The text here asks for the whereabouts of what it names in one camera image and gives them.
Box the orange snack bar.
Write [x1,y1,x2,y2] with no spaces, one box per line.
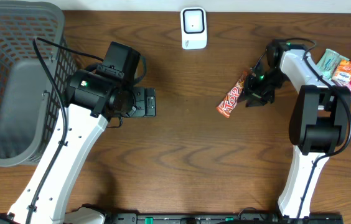
[216,71,249,118]

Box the green wipes packet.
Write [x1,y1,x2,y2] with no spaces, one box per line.
[316,49,349,80]

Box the small orange packet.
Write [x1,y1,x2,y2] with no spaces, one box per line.
[332,59,351,84]

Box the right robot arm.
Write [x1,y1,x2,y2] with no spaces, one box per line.
[238,37,351,223]

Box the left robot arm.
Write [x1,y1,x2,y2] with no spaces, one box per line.
[0,70,156,223]

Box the white barcode scanner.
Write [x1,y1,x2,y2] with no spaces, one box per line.
[180,7,208,50]

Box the grey plastic basket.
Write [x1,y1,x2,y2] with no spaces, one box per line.
[0,1,77,167]

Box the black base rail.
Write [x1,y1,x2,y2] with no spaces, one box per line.
[107,210,344,224]

